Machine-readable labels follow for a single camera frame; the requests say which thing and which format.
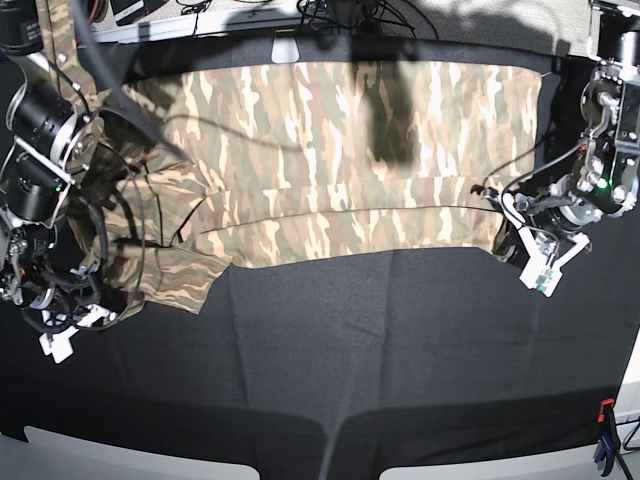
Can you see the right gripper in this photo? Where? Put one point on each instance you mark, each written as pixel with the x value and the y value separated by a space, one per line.
pixel 75 302

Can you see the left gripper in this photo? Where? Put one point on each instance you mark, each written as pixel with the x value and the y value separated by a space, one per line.
pixel 535 235

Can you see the camouflage t-shirt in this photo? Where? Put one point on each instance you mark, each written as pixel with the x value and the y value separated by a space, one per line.
pixel 266 165

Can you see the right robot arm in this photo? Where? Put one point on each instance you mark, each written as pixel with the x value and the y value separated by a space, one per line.
pixel 49 133

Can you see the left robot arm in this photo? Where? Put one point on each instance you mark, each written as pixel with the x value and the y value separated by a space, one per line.
pixel 601 172

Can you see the red blue clamp front right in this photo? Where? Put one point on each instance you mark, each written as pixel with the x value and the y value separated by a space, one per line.
pixel 608 444

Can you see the black table cloth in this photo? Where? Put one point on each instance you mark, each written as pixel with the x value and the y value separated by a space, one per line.
pixel 344 368

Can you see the white tab at rear edge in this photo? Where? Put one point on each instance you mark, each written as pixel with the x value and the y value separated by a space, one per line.
pixel 284 50

